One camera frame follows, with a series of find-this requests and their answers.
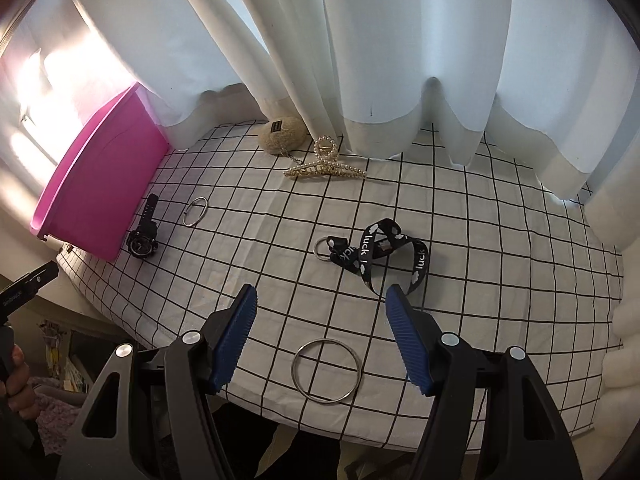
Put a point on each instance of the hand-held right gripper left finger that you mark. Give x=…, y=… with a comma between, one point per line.
x=232, y=335

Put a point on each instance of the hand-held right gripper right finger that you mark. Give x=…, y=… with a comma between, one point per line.
x=406, y=335

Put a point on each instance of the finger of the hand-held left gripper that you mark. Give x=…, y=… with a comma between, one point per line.
x=37, y=276

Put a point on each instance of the large silver bangle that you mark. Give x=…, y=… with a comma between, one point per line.
x=295, y=360

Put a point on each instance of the pink plastic bin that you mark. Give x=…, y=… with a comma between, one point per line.
x=100, y=185

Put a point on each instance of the black wrist watch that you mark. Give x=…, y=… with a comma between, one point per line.
x=142, y=240

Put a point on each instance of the pearl hair claw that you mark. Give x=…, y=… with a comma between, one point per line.
x=325, y=170

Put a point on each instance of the person's left hand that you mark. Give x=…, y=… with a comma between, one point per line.
x=20, y=385

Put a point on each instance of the colourful printed paper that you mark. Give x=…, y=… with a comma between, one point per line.
x=55, y=352

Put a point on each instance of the white black-checked tablecloth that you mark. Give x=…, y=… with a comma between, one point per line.
x=475, y=285

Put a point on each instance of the pink fuzzy cloth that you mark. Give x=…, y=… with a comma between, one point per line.
x=55, y=415

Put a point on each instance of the small silver bangle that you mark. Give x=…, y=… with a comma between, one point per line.
x=185, y=217

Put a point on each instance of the white curtain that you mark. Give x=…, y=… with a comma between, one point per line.
x=350, y=35

